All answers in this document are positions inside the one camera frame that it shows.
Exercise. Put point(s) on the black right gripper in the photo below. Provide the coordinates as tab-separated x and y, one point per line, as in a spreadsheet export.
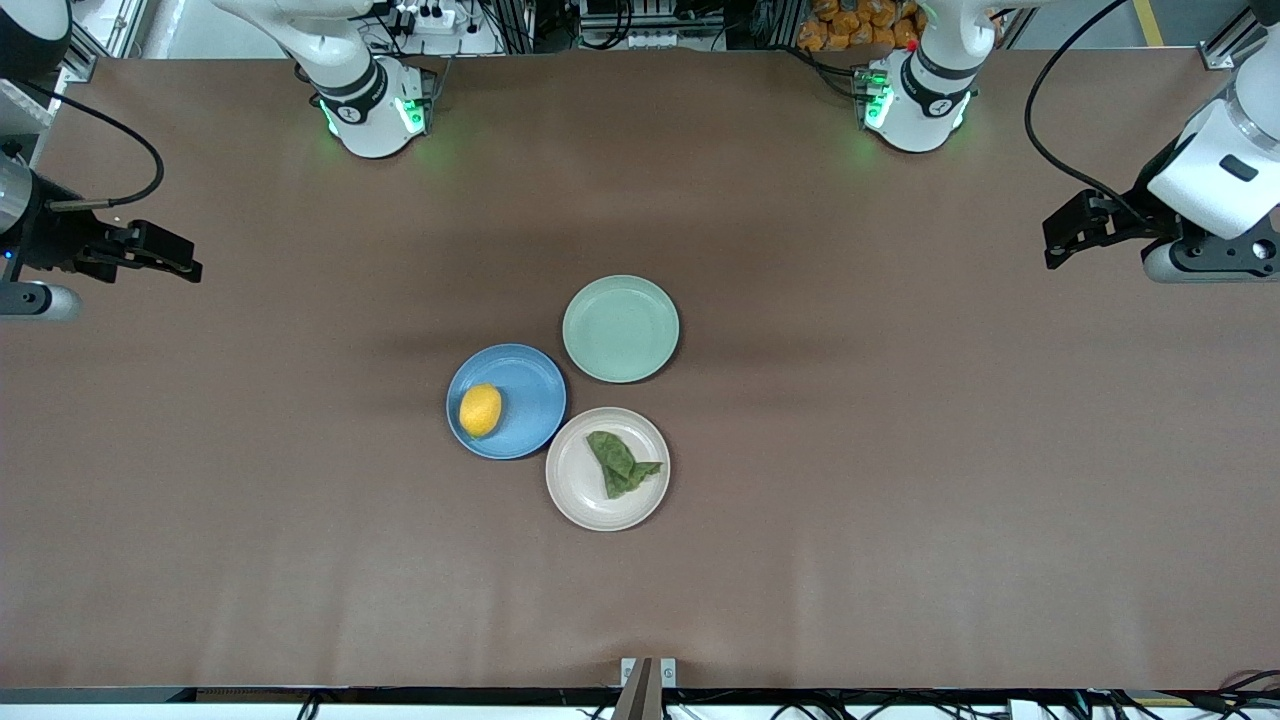
55	243

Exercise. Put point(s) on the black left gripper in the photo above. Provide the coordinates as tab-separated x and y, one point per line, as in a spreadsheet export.
1143	212

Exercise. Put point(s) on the yellow lemon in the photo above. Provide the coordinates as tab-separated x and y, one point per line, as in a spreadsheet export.
480	410

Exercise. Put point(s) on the green lettuce leaf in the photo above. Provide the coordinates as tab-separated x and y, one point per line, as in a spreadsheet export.
618	462

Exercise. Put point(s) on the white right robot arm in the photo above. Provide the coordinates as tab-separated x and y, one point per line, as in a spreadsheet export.
365	110

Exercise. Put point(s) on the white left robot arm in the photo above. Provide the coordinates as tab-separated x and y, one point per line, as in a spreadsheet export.
925	110

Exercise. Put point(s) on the bag of orange items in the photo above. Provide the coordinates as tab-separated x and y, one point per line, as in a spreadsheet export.
860	22

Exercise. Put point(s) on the white power strip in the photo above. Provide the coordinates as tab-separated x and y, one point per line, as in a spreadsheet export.
428	14

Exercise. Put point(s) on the blue plate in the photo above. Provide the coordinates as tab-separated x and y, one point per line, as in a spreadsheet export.
525	400

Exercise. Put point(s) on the pale green plate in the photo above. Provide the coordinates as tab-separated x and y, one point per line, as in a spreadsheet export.
620	328

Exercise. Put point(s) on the equipment rack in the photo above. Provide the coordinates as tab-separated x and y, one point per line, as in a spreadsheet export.
645	20

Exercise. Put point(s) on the beige plate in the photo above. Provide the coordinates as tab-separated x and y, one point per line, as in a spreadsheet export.
590	500

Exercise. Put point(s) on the aluminium frame profile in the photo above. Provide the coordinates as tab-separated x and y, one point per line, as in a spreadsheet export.
100	40
1222	50

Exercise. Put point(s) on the silver metal bracket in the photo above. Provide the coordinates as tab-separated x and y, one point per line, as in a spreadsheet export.
668	670

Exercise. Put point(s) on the brown mounting post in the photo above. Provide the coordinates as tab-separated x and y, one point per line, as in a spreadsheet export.
638	695

